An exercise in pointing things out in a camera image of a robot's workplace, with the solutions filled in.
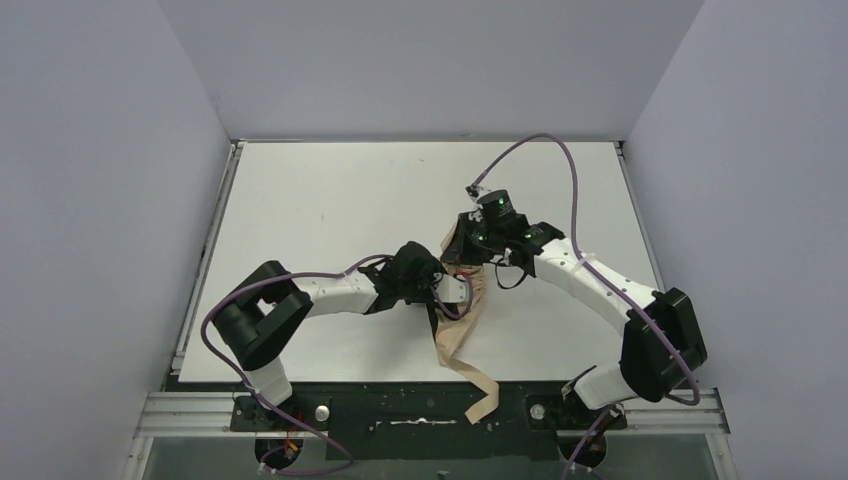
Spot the beige folding umbrella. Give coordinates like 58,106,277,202
434,260,500,425

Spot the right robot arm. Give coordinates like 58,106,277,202
441,187,708,411

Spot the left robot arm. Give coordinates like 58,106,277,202
201,242,469,406

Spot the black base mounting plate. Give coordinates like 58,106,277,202
228,380,627,462

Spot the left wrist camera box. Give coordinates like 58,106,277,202
434,274,473,304

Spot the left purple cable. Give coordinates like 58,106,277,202
200,253,476,478

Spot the aluminium frame rail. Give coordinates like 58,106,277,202
124,381,737,479

